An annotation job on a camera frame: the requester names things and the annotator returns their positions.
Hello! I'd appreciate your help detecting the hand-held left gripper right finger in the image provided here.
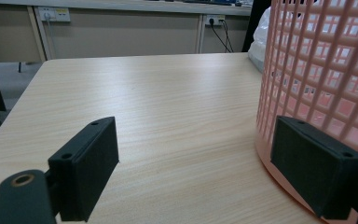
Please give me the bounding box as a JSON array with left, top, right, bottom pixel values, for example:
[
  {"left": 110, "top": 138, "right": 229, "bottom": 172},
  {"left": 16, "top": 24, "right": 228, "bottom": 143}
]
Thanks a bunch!
[{"left": 269, "top": 115, "right": 358, "bottom": 221}]

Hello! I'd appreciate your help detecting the pink plastic laundry basket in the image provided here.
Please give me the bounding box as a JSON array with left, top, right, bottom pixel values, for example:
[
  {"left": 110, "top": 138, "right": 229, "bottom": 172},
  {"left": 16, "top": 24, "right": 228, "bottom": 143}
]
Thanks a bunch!
[{"left": 255, "top": 0, "right": 358, "bottom": 224}]

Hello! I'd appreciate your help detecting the white outlet with black plugs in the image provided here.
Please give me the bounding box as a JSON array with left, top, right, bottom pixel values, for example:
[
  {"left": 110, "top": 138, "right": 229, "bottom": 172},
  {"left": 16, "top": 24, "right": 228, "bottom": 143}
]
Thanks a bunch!
[{"left": 205, "top": 14, "right": 227, "bottom": 27}]

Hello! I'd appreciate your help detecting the black power cable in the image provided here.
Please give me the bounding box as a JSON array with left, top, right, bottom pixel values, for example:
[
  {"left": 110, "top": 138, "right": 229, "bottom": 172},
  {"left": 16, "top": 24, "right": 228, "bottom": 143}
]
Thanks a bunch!
[
  {"left": 209, "top": 19, "right": 233, "bottom": 54},
  {"left": 221, "top": 19, "right": 236, "bottom": 53}
]

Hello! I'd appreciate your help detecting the white wall power outlet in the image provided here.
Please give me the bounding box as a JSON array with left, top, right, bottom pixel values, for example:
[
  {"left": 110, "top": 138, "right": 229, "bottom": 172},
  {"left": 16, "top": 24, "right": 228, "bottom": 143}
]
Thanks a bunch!
[{"left": 37, "top": 7, "right": 72, "bottom": 23}]

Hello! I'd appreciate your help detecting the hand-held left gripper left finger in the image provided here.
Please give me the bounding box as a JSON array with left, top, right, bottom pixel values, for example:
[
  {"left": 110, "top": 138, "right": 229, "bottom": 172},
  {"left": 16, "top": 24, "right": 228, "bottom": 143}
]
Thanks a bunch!
[{"left": 47, "top": 116, "right": 120, "bottom": 223}]

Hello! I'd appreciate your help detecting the white plastic bag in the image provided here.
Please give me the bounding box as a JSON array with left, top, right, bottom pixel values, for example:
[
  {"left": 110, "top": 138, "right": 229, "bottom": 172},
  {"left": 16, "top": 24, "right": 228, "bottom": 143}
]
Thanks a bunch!
[{"left": 247, "top": 6, "right": 273, "bottom": 74}]

